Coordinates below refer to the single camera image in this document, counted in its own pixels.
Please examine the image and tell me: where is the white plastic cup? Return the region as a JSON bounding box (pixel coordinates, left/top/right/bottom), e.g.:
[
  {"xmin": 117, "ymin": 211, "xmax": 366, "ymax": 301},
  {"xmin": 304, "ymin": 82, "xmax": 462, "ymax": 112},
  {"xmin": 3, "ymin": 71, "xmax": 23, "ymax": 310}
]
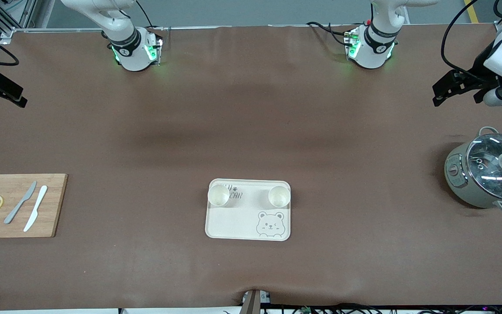
[
  {"xmin": 268, "ymin": 185, "xmax": 291, "ymax": 208},
  {"xmin": 207, "ymin": 184, "xmax": 231, "ymax": 207}
]

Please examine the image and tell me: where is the cream bear print tray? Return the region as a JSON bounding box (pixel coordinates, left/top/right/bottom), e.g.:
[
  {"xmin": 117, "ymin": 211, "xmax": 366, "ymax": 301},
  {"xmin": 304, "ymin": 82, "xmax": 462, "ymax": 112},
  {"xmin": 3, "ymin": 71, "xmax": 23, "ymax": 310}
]
[{"xmin": 205, "ymin": 178, "xmax": 292, "ymax": 242}]

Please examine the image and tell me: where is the glass pot lid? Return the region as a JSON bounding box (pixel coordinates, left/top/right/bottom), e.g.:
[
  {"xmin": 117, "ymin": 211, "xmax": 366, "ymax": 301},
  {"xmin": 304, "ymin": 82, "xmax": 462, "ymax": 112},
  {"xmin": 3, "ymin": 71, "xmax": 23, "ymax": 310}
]
[{"xmin": 466, "ymin": 133, "xmax": 502, "ymax": 202}]

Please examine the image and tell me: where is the grey-green electric pot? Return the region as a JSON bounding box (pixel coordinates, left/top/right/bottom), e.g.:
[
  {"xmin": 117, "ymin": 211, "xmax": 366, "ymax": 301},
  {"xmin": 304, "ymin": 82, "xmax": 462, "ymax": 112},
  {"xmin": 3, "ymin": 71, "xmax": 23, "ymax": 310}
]
[{"xmin": 444, "ymin": 126, "xmax": 502, "ymax": 214}]

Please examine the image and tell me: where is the grey plastic knife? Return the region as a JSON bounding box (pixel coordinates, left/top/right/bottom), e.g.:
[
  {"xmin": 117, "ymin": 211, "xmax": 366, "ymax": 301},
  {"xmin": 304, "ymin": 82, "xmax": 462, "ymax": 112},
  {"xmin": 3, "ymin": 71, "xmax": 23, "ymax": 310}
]
[{"xmin": 3, "ymin": 181, "xmax": 37, "ymax": 225}]

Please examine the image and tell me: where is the white plastic knife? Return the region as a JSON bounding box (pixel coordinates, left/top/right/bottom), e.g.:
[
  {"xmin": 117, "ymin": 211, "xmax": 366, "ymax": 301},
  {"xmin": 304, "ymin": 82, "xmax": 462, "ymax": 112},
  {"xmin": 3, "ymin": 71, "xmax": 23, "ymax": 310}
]
[{"xmin": 23, "ymin": 185, "xmax": 48, "ymax": 232}]

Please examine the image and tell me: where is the bamboo cutting board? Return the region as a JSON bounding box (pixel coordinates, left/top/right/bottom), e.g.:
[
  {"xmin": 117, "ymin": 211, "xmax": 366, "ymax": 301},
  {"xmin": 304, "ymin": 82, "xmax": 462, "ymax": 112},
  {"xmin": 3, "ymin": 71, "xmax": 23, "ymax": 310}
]
[{"xmin": 0, "ymin": 174, "xmax": 68, "ymax": 239}]

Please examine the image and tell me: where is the brown table cover sheet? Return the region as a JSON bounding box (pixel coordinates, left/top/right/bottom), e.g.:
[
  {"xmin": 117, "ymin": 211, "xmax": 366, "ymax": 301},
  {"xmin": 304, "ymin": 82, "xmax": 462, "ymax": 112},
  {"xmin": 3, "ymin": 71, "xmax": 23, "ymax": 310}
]
[{"xmin": 0, "ymin": 25, "xmax": 502, "ymax": 311}]

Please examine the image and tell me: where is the aluminium frame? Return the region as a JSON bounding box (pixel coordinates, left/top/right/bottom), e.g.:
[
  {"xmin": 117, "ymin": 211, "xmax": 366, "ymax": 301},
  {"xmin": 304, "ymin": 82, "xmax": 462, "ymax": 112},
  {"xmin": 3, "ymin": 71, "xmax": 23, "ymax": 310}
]
[{"xmin": 0, "ymin": 0, "xmax": 38, "ymax": 39}]

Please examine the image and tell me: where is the black base cable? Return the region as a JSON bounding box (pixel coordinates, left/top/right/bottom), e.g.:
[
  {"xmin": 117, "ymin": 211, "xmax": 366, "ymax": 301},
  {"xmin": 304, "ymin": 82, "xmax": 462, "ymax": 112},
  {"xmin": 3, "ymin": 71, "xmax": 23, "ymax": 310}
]
[
  {"xmin": 135, "ymin": 0, "xmax": 165, "ymax": 34},
  {"xmin": 306, "ymin": 21, "xmax": 356, "ymax": 46}
]

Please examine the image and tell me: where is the grey table edge mount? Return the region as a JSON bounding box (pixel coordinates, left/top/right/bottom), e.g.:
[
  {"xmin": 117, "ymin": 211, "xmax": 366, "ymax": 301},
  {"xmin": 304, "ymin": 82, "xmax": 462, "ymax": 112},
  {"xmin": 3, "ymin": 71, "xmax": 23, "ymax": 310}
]
[{"xmin": 241, "ymin": 289, "xmax": 271, "ymax": 314}]

